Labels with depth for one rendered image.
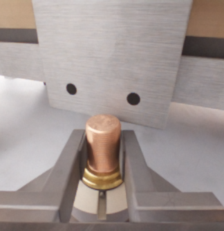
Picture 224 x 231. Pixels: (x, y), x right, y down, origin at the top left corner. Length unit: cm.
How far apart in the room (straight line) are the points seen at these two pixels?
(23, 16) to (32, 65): 9
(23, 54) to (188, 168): 30
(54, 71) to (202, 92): 15
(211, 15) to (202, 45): 3
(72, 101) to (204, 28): 16
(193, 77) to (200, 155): 18
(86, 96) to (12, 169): 19
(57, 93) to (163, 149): 22
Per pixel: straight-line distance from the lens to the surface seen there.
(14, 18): 33
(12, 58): 28
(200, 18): 22
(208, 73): 19
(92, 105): 16
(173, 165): 29
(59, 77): 16
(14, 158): 32
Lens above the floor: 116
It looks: 30 degrees up
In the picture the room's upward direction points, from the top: 178 degrees counter-clockwise
